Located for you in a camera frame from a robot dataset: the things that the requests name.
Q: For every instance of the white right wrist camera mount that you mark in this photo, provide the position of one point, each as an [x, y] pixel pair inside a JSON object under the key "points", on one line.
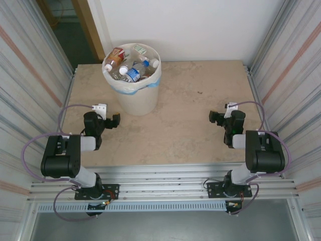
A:
{"points": [[232, 106]]}

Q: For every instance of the brown Nescafe coffee bottle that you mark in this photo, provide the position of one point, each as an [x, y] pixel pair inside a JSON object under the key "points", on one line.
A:
{"points": [[146, 76]]}

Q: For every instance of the white ribbed plastic bin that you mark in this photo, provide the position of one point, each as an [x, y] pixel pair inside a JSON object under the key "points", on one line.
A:
{"points": [[140, 100]]}

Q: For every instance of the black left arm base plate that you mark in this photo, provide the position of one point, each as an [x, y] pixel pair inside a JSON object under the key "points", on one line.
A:
{"points": [[113, 188]]}

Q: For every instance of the yellow power connector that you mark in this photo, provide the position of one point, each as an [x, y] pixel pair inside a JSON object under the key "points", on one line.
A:
{"points": [[234, 204], [106, 202]]}

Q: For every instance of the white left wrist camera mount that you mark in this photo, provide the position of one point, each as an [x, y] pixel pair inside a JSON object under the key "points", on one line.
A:
{"points": [[101, 108]]}

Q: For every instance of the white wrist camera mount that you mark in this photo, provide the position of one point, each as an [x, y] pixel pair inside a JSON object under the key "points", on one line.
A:
{"points": [[101, 108], [232, 106]]}

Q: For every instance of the aluminium rail frame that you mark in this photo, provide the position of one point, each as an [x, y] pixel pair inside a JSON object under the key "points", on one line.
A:
{"points": [[163, 175]]}

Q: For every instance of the clear bottle blue label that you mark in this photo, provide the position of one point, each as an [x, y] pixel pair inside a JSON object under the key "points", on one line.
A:
{"points": [[133, 74]]}

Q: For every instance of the wooden door frame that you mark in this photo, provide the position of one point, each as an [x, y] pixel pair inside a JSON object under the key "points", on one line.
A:
{"points": [[87, 27]]}

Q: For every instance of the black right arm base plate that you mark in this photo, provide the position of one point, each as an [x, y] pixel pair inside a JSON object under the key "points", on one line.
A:
{"points": [[215, 188]]}

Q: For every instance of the long clear bottle white cap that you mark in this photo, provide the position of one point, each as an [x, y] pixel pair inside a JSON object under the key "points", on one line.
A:
{"points": [[123, 70]]}

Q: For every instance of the clear bottle red label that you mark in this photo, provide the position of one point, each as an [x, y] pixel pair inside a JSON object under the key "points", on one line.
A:
{"points": [[116, 55]]}

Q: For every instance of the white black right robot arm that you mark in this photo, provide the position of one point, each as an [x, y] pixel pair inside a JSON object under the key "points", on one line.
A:
{"points": [[265, 155]]}

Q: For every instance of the white bin with plastic liner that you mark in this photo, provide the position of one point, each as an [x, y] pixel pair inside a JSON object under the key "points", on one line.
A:
{"points": [[120, 86]]}

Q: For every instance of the small bottle green white label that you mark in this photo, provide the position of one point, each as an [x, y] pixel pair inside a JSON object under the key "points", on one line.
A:
{"points": [[139, 49]]}

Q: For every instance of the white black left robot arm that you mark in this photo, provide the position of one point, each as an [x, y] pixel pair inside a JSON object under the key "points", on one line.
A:
{"points": [[60, 160]]}

